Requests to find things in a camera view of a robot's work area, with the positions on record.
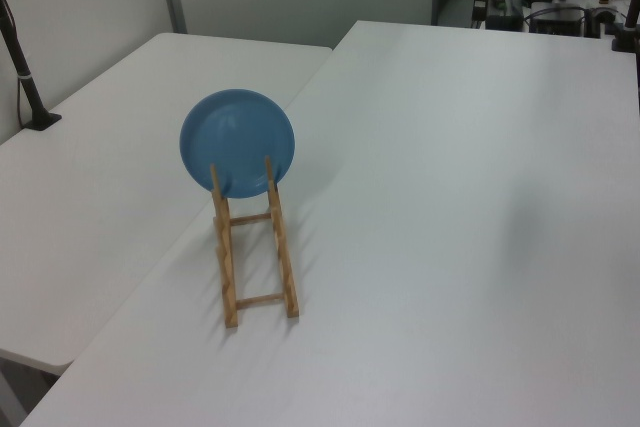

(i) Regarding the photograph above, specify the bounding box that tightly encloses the blue round plate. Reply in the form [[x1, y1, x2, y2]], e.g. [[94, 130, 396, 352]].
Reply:
[[178, 88, 298, 200]]

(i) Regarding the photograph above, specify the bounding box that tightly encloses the wooden plate rack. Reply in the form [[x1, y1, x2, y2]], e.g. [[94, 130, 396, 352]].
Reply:
[[208, 155, 301, 331]]

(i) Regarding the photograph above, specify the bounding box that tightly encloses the dark electronics box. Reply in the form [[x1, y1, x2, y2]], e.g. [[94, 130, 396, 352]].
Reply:
[[487, 0, 525, 31]]

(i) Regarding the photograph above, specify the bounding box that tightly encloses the black rectangular box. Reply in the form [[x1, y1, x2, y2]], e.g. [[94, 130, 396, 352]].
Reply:
[[529, 6, 586, 37]]

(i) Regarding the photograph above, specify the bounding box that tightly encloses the small black device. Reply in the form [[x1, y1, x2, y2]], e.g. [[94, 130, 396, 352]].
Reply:
[[584, 6, 619, 40]]

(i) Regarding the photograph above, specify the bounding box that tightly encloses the dark clamp mount pole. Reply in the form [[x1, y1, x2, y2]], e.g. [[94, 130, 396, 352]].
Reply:
[[610, 0, 640, 53]]

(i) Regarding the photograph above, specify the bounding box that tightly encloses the black camera stand pole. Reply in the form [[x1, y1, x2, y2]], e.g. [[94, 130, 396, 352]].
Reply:
[[0, 0, 64, 133]]

